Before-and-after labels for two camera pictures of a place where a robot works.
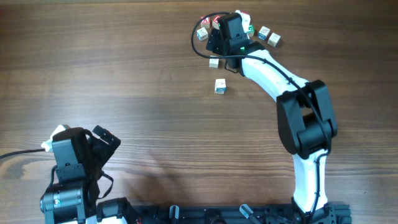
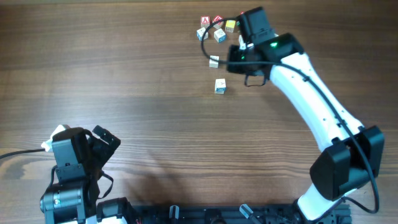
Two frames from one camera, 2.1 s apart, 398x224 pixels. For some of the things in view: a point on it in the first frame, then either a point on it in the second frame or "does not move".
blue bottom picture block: [220, 86] does not move
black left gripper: [103, 152] does not move
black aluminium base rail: [235, 214] does not move
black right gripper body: [218, 47] → [235, 55]
